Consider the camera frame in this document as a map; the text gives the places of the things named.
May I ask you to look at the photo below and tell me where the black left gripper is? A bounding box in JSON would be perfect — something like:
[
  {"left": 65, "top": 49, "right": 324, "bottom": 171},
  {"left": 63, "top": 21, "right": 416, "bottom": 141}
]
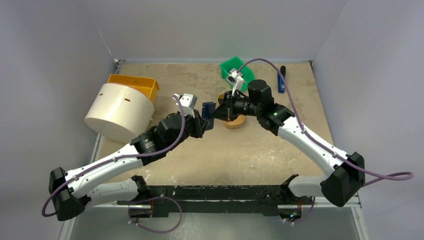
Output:
[{"left": 167, "top": 108, "right": 210, "bottom": 152}]

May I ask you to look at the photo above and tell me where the blue leather card holder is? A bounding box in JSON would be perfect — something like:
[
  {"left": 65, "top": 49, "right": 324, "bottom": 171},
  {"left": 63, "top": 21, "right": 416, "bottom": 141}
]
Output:
[{"left": 201, "top": 101, "right": 216, "bottom": 121}]

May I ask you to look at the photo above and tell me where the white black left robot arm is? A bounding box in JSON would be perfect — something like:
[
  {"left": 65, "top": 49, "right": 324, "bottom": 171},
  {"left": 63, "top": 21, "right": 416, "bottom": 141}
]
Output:
[{"left": 42, "top": 110, "right": 214, "bottom": 222}]

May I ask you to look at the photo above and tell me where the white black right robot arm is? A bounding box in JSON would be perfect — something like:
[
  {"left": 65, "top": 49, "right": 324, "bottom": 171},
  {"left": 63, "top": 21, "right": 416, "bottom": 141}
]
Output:
[{"left": 211, "top": 79, "right": 365, "bottom": 207}]

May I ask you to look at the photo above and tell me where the tan oval plastic tray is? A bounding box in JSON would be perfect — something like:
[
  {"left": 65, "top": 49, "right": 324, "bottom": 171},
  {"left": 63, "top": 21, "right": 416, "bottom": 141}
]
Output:
[{"left": 217, "top": 93, "right": 245, "bottom": 129}]

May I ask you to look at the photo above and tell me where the green plastic bin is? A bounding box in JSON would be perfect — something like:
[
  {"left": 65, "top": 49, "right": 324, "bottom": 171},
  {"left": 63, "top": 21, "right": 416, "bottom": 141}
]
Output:
[{"left": 219, "top": 56, "right": 255, "bottom": 92}]

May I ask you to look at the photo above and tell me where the blue stapler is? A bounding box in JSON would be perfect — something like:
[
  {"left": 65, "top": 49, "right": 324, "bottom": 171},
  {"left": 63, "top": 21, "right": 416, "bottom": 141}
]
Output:
[{"left": 277, "top": 65, "right": 286, "bottom": 94}]

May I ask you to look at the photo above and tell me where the yellow wooden box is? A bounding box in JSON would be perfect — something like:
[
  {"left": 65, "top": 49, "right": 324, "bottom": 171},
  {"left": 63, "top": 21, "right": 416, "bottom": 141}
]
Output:
[{"left": 107, "top": 74, "right": 160, "bottom": 104}]

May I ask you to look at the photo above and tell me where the white cylindrical container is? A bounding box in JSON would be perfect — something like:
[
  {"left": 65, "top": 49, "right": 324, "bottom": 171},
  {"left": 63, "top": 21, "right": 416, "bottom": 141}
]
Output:
[{"left": 84, "top": 83, "right": 155, "bottom": 144}]

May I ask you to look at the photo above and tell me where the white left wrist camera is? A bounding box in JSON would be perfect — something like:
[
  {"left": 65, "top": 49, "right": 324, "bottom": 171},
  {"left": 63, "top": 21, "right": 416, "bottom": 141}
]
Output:
[{"left": 174, "top": 93, "right": 198, "bottom": 118}]

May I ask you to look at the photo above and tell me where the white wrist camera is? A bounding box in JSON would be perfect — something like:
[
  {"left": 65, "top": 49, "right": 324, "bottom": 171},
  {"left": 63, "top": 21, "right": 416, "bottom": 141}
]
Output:
[
  {"left": 174, "top": 93, "right": 198, "bottom": 118},
  {"left": 226, "top": 68, "right": 245, "bottom": 96}
]

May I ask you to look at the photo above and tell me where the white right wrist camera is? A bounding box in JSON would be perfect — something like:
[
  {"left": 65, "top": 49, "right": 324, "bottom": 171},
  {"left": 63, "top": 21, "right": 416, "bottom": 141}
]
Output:
[{"left": 226, "top": 68, "right": 245, "bottom": 96}]

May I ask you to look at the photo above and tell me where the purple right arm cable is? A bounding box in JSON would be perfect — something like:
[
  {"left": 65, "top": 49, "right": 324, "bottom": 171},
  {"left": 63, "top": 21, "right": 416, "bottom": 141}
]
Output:
[{"left": 236, "top": 58, "right": 415, "bottom": 186}]

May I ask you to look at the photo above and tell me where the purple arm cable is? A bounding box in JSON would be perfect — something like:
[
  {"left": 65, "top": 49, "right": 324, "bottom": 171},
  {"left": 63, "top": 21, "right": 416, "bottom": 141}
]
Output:
[
  {"left": 41, "top": 95, "right": 187, "bottom": 218},
  {"left": 236, "top": 58, "right": 415, "bottom": 186}
]

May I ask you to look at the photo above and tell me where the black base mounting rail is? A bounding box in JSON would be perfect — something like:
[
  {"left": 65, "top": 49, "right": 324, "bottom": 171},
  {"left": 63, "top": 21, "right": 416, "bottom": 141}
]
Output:
[{"left": 117, "top": 176, "right": 313, "bottom": 219}]

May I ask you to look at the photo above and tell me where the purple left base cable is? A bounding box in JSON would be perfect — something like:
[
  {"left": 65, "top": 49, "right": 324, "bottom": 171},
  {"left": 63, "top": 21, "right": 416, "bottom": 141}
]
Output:
[{"left": 127, "top": 194, "right": 184, "bottom": 234}]

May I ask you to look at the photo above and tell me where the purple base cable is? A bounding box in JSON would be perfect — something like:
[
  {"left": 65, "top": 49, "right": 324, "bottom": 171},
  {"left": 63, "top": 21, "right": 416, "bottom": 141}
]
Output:
[
  {"left": 127, "top": 194, "right": 184, "bottom": 234},
  {"left": 281, "top": 197, "right": 316, "bottom": 227}
]

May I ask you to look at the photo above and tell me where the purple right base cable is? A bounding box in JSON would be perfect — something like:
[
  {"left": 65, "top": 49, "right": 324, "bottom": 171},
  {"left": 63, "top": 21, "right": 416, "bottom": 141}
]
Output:
[{"left": 281, "top": 197, "right": 316, "bottom": 227}]

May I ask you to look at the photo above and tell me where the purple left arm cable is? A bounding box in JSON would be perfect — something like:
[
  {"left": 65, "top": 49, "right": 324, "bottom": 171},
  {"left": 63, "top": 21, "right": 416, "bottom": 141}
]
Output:
[{"left": 41, "top": 95, "right": 187, "bottom": 218}]

